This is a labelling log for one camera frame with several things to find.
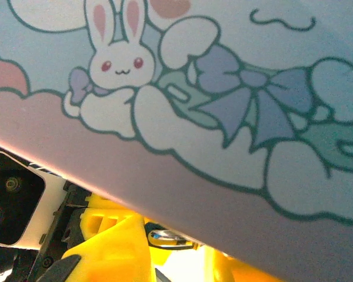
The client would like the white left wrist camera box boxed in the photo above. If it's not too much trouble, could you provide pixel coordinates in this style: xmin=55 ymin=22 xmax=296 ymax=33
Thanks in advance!
xmin=0 ymin=150 xmax=67 ymax=250

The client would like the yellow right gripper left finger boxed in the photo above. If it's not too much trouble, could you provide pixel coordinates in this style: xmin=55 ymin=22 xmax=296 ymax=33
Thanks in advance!
xmin=36 ymin=216 xmax=154 ymax=282

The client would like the pastel cartoon tin box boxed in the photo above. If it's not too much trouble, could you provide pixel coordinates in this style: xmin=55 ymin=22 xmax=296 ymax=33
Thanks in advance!
xmin=0 ymin=0 xmax=353 ymax=282

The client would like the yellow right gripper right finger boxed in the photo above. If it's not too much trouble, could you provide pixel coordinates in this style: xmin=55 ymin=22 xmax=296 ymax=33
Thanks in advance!
xmin=164 ymin=245 xmax=287 ymax=282

